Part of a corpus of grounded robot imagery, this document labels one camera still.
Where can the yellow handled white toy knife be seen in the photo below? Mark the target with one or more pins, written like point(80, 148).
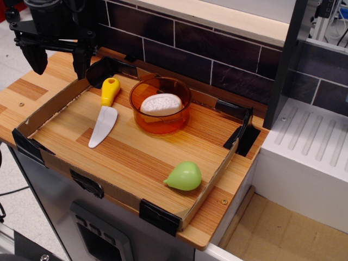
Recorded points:
point(108, 115)

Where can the black caster wheel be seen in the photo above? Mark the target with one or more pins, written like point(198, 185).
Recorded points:
point(12, 13)

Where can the white rice sushi toy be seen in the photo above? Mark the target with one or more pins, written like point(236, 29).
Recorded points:
point(161, 105)

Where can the dark grey vertical post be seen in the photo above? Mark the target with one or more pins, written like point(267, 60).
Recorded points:
point(286, 67)

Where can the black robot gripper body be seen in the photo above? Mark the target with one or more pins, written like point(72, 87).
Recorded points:
point(63, 26)

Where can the white toy sink drainboard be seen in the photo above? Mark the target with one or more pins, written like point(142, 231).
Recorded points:
point(302, 164)

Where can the light wooden shelf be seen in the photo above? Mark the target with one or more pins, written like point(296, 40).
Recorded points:
point(232, 21)

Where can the green toy pear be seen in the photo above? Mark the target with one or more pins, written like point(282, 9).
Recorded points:
point(186, 176)

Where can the orange transparent plastic pot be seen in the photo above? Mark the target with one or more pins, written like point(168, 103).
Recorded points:
point(160, 85)

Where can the grey toy oven front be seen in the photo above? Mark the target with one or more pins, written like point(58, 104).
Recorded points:
point(102, 240)

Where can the aluminium frame with cables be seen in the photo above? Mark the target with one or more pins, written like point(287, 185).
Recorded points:
point(329, 24)

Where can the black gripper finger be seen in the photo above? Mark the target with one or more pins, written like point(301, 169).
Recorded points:
point(82, 60)
point(35, 56)

